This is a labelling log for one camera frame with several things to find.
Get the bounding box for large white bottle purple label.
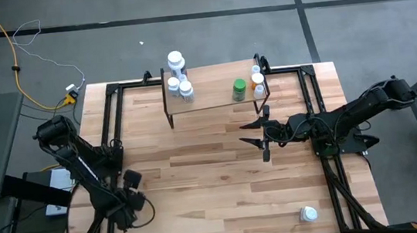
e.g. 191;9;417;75
165;49;188;79

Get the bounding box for yellow power cable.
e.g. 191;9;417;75
0;0;76;116

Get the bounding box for orange pill bottle white cap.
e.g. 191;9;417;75
249;71;267;92

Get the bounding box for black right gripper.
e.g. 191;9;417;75
235;102;293;165

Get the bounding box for medium white bottle grey label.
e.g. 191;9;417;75
165;76;183;99

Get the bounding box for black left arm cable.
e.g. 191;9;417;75
128;194;159;230

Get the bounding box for green medicine bottle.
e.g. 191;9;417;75
229;77;249;103

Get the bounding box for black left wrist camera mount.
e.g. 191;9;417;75
122;168;144;191

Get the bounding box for thin white cable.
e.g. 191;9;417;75
10;15;87;97

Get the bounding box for wooden shelf black metal legs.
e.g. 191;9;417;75
158;57;273;131

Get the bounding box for white power box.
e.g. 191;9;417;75
40;166;79;218

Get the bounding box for yellow power plug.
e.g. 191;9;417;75
64;90;79;106

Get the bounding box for black and orange clamp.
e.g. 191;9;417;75
387;221;417;233

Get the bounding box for black angled bar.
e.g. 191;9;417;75
1;167;74;214

